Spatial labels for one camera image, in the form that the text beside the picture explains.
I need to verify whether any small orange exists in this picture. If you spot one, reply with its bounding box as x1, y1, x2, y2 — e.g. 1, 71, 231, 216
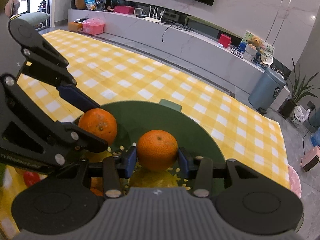
78, 108, 118, 145

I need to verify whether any large orange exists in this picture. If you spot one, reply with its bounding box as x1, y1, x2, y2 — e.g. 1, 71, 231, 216
137, 129, 178, 172

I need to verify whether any red cherry tomato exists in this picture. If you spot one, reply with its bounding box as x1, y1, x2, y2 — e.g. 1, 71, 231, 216
23, 171, 41, 187

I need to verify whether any green plastic bowl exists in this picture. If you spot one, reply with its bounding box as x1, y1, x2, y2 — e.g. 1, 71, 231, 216
77, 100, 225, 198

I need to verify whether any light blue chair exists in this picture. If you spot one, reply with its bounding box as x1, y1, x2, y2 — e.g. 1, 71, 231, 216
19, 12, 50, 27

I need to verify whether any pink storage basket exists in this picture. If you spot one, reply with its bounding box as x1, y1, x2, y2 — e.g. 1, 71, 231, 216
82, 18, 105, 35

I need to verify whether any yellow checkered tablecloth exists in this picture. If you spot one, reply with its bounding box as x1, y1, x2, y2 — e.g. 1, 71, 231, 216
0, 29, 292, 239

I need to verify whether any blue grey trash bin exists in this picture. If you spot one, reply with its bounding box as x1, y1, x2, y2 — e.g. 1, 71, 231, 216
248, 68, 286, 115

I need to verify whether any magenta box on console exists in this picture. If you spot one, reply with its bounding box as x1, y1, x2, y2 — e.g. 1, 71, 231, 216
114, 5, 135, 15

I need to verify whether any pink space heater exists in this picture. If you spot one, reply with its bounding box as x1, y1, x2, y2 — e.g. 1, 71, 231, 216
300, 146, 320, 172

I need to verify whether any white tv console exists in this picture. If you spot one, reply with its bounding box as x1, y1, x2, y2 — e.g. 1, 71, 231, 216
67, 8, 291, 112

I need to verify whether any white plastic bag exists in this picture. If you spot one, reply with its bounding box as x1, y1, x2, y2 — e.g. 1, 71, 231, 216
292, 105, 310, 125

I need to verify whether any white wifi router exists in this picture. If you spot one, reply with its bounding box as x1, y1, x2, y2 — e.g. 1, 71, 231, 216
143, 7, 165, 23

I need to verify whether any potted plant by bin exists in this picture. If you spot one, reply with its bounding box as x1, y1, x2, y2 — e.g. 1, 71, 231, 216
280, 58, 319, 120

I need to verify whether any red box on console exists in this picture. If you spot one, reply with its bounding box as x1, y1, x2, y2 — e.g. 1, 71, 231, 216
218, 34, 232, 48

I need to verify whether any teddy bear toy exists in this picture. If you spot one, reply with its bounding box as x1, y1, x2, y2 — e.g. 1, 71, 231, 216
248, 35, 262, 50

